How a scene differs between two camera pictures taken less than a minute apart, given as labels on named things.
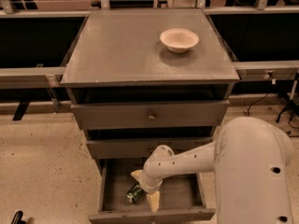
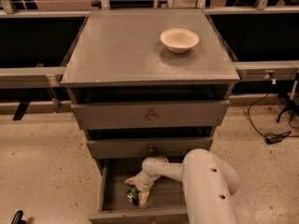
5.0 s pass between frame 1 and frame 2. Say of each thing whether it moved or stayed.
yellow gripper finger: moved
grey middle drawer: stayed
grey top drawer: stayed
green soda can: stayed
